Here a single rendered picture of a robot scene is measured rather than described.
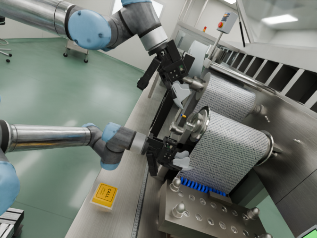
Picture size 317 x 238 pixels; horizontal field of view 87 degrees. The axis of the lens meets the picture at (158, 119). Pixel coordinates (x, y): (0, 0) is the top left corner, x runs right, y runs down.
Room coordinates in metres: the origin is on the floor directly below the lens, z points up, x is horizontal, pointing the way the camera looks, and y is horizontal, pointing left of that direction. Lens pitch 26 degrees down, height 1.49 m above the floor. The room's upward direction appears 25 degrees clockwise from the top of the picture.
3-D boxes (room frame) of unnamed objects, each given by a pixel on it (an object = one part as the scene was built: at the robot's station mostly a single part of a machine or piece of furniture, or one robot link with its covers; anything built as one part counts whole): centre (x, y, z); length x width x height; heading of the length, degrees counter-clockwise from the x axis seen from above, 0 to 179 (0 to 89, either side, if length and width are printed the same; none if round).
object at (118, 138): (0.50, 0.11, 1.11); 0.11 x 0.08 x 0.09; 97
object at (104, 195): (0.41, 0.06, 0.91); 0.07 x 0.07 x 0.02; 7
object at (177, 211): (0.37, -0.18, 1.05); 0.04 x 0.04 x 0.04
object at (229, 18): (1.14, -0.12, 1.66); 0.07 x 0.07 x 0.10; 24
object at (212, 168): (0.55, -0.28, 1.11); 0.23 x 0.01 x 0.18; 97
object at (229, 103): (0.74, -0.26, 1.16); 0.39 x 0.23 x 0.51; 7
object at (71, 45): (4.46, 2.80, 0.51); 0.91 x 0.58 x 1.02; 31
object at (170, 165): (0.51, -0.11, 1.09); 0.09 x 0.05 x 0.02; 96
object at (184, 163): (0.52, -0.16, 1.11); 0.09 x 0.03 x 0.06; 96
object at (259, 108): (0.88, -0.41, 1.33); 0.07 x 0.07 x 0.07; 7
